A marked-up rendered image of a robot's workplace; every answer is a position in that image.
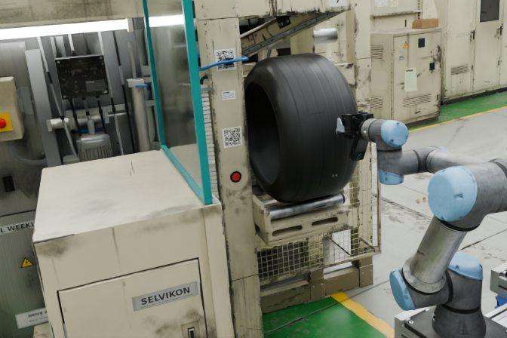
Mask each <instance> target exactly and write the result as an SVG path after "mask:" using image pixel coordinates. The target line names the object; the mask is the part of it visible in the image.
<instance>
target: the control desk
mask: <svg viewBox="0 0 507 338"><path fill-rule="evenodd" d="M212 199H213V204H206V205H204V203H203V202H202V200H201V199H200V198H199V197H198V196H197V194H196V193H195V191H194V190H193V189H192V187H191V186H190V185H189V184H188V183H187V181H186V180H185V178H184V177H183V175H182V174H181V173H180V172H179V171H178V170H177V168H176V167H175V165H174V164H173V162H172V161H171V160H170V159H169V158H168V156H167V155H166V154H165V152H164V151H163V149H160V151H156V150H153V151H148V152H140V153H135V154H130V155H122V156H117V157H112V158H103V159H98V160H93V161H85V162H80V163H75V164H67V165H62V166H57V167H48V168H44V169H42V174H41V183H40V189H39V194H38V204H37V210H36V215H35V225H34V231H33V236H32V246H33V250H34V254H35V261H36V264H37V268H38V274H39V278H40V282H41V288H42V292H43V296H44V300H45V306H46V309H47V314H48V320H49V324H50V327H51V334H52V337H53V338H235V335H234V327H233V319H232V304H231V297H230V289H229V273H228V266H227V258H226V243H225V235H224V228H223V213H222V205H221V203H220V202H219V200H218V199H217V198H216V197H215V196H214V194H213V193H212Z"/></svg>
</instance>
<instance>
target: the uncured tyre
mask: <svg viewBox="0 0 507 338"><path fill-rule="evenodd" d="M244 98H245V109H246V118H247V135H248V149H249V156H250V166H251V169H252V171H253V174H254V176H255V178H256V180H257V182H258V183H259V185H260V187H261V188H262V189H263V191H264V192H265V193H266V194H268V195H270V196H271V197H273V198H274V199H275V200H277V201H279V202H281V203H288V204H293V203H297V202H301V201H307V200H311V199H315V198H321V197H324V196H329V195H333V194H335V193H337V192H338V191H340V190H341V189H343V188H344V187H345V186H346V185H347V183H348V182H349V181H350V179H351V177H352V175H353V173H354V171H355V169H356V167H357V164H358V161H353V160H351V159H350V157H349V154H350V152H351V148H352V144H353V141H354V139H346V138H345V137H338V136H337V134H336V129H337V119H338V118H340V120H341V122H342V115H341V114H344V115H345V114H358V107H357V103H356V101H355V97H354V94H353V92H352V89H351V87H350V85H349V83H348V81H347V80H346V77H345V76H344V75H343V74H342V73H341V71H340V70H339V69H338V68H337V67H336V66H335V65H334V64H333V63H332V62H330V61H329V60H328V59H327V58H326V57H324V56H322V55H320V54H313V53H304V54H291V55H284V56H278V57H267V58H266V59H263V60H261V61H259V62H257V63H256V64H255V66H254V67H253V68H252V70H251V71H250V72H249V73H248V74H247V77H246V79H245V80H244ZM316 112H323V113H318V114H314V115H306V114H311V113H316ZM338 172H339V174H338V177H335V178H332V179H331V174H334V173H338Z"/></svg>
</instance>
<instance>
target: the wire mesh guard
mask: <svg viewBox="0 0 507 338"><path fill-rule="evenodd" d="M368 147H371V157H370V158H371V173H372V168H373V167H372V163H373V162H372V143H371V146H368ZM365 153H367V154H368V152H365ZM374 157H376V161H375V162H376V172H375V173H376V176H377V177H375V178H377V188H375V189H377V208H375V209H377V223H376V224H377V233H376V234H377V243H376V244H377V247H379V251H377V252H374V251H373V235H375V234H373V225H375V224H373V210H374V209H373V193H372V194H371V195H372V199H371V200H372V204H370V205H372V214H371V215H372V225H369V226H372V229H371V230H372V239H371V240H372V244H370V245H372V249H371V250H372V251H371V252H369V253H368V251H369V250H368V246H370V245H368V241H370V240H368V236H369V235H368V231H370V230H368V221H369V220H368V216H370V215H368V216H366V217H367V231H365V232H367V250H366V251H367V253H364V252H365V251H364V242H365V241H364V237H366V236H364V233H363V237H361V238H363V247H362V248H363V254H360V255H359V248H360V247H358V253H357V254H358V255H357V256H354V257H349V258H346V259H345V252H346V251H344V259H343V260H337V261H335V260H336V259H335V254H337V253H335V251H334V254H333V255H334V262H332V263H326V264H325V257H326V256H325V255H324V262H323V263H324V264H323V265H320V266H315V267H312V268H310V261H311V260H310V259H309V269H304V270H300V269H301V268H300V269H299V271H298V272H295V270H296V269H295V268H294V272H292V273H290V268H289V271H288V272H289V274H286V275H285V274H284V275H281V276H279V269H278V274H277V275H278V277H274V272H273V275H272V276H273V278H270V279H269V277H271V276H269V274H268V277H266V278H268V279H266V280H263V279H264V277H263V278H260V279H262V281H260V286H262V285H264V284H270V283H272V282H276V281H281V280H284V279H287V278H292V277H295V276H298V275H303V274H306V273H310V272H314V271H318V270H321V269H326V268H329V267H332V266H337V265H340V264H343V263H348V262H351V261H354V260H359V259H362V258H365V257H371V256H373V255H377V254H381V253H382V251H381V182H380V181H379V176H378V170H377V156H374ZM366 159H368V157H366ZM367 164H369V163H367ZM367 169H370V168H367ZM356 171H357V194H358V187H360V186H358V182H360V181H358V177H359V176H358V165H357V170H356ZM372 174H374V173H372ZM364 175H368V173H367V174H364ZM367 180H370V179H368V178H367V179H366V181H367ZM367 185H370V184H367ZM367 185H365V186H367ZM350 189H352V193H350V194H352V198H350V199H352V209H350V210H352V213H353V209H356V208H353V186H352V188H350ZM367 190H370V189H367ZM367 190H365V191H367ZM361 192H362V196H361V197H362V201H360V202H362V219H363V212H365V211H363V207H365V206H363V183H362V191H361ZM364 196H368V194H367V195H364ZM367 201H369V200H367ZM357 209H359V207H357ZM357 214H358V212H357ZM358 218H360V217H358ZM358 218H356V219H358ZM358 224H359V222H358ZM352 225H353V229H351V230H353V239H352V240H353V244H351V245H353V249H352V250H354V235H355V234H354V223H353V224H352ZM357 229H359V228H357ZM356 234H358V233H356ZM338 239H339V243H337V244H339V248H337V249H339V253H338V254H339V255H340V248H342V247H340V237H338ZM349 241H351V240H348V242H349ZM302 242H303V252H301V253H304V252H306V251H304V241H302ZM348 246H350V245H348ZM283 247H286V246H283V245H282V252H281V253H282V254H283ZM278 248H280V247H277V248H274V249H277V253H275V254H277V255H278V254H279V253H278ZM348 252H349V250H348ZM301 253H295V254H301ZM295 254H293V265H292V266H294V255H295ZM349 256H351V255H349ZM287 257H288V261H286V262H288V265H289V261H291V260H289V256H287ZM281 258H283V265H284V263H286V262H284V257H281ZM314 265H316V264H314ZM312 266H313V265H312ZM280 269H282V268H280ZM283 273H285V272H283Z"/></svg>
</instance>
